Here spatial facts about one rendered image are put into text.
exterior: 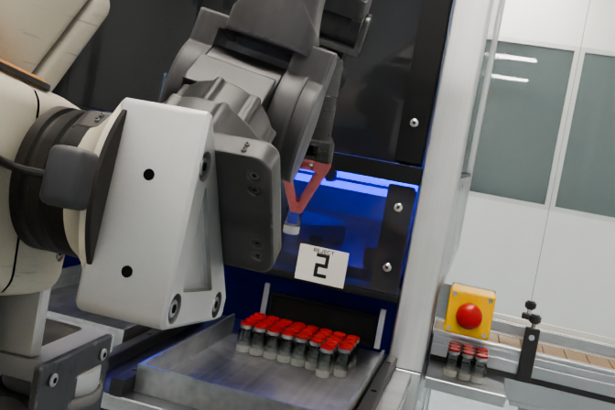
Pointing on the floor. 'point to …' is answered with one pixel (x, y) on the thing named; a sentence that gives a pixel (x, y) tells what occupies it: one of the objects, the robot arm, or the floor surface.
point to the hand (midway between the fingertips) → (296, 204)
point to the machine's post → (444, 163)
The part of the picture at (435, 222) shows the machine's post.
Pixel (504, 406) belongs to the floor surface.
